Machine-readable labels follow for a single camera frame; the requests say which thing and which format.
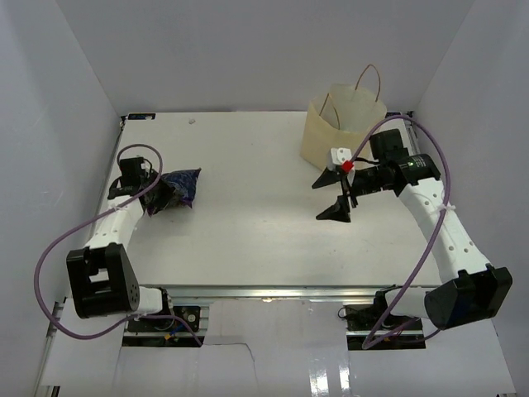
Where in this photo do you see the dark blue snack bag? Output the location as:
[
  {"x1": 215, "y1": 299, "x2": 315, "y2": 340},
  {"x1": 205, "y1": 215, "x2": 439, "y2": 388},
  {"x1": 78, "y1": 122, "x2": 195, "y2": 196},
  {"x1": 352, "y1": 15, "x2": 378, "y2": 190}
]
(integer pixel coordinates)
[{"x1": 160, "y1": 168, "x2": 202, "y2": 211}]

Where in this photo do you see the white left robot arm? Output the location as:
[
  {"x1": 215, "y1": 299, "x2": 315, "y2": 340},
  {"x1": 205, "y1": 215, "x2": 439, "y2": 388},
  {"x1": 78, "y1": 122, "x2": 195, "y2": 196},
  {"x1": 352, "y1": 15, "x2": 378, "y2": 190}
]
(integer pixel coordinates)
[{"x1": 66, "y1": 157, "x2": 175, "y2": 330}]

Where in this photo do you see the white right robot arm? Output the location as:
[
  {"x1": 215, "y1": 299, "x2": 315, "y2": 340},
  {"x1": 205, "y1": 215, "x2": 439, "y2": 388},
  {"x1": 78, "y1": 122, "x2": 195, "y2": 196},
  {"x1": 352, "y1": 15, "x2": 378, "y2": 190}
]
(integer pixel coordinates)
[{"x1": 313, "y1": 129, "x2": 512, "y2": 330}]

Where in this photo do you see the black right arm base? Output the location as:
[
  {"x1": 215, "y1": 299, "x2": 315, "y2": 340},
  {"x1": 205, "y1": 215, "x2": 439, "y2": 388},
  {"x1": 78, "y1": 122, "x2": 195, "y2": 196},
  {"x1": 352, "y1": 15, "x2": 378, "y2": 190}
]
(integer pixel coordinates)
[{"x1": 336, "y1": 289, "x2": 427, "y2": 352}]

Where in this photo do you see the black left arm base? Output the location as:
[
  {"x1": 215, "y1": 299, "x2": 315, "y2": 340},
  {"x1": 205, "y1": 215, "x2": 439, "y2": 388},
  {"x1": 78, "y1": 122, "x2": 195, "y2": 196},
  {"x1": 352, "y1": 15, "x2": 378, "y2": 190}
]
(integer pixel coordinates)
[{"x1": 122, "y1": 304, "x2": 204, "y2": 348}]

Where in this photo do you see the beige paper bag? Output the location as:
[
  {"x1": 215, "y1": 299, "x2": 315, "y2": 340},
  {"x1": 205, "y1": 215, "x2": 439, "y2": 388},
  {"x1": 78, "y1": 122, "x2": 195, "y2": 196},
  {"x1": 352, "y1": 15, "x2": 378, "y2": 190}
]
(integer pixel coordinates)
[{"x1": 300, "y1": 74, "x2": 387, "y2": 170}]

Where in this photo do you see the blue label sticker left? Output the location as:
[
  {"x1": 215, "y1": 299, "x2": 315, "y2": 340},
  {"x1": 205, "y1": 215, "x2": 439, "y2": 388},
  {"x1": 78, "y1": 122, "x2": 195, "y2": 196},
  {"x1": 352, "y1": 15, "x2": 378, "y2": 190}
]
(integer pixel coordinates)
[{"x1": 127, "y1": 113, "x2": 156, "y2": 121}]

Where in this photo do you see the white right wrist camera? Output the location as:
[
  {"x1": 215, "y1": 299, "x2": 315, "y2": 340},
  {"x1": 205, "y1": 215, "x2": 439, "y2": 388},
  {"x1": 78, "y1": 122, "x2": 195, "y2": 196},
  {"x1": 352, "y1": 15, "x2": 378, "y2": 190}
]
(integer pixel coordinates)
[{"x1": 325, "y1": 147, "x2": 355, "y2": 175}]

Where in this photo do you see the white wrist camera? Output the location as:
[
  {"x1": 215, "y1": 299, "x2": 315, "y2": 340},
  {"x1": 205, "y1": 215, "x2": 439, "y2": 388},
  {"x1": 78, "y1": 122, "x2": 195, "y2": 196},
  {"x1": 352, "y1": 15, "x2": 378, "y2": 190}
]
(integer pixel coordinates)
[
  {"x1": 325, "y1": 147, "x2": 355, "y2": 175},
  {"x1": 141, "y1": 158, "x2": 153, "y2": 175}
]

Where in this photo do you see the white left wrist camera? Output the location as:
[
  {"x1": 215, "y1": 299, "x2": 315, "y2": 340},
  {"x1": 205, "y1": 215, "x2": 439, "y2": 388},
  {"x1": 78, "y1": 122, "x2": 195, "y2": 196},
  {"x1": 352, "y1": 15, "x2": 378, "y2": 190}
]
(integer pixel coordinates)
[{"x1": 141, "y1": 158, "x2": 153, "y2": 175}]

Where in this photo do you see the aluminium table front rail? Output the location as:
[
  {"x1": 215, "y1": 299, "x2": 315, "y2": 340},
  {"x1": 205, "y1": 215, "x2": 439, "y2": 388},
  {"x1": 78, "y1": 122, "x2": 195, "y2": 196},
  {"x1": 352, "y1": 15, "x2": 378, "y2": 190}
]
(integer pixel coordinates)
[{"x1": 73, "y1": 285, "x2": 439, "y2": 299}]

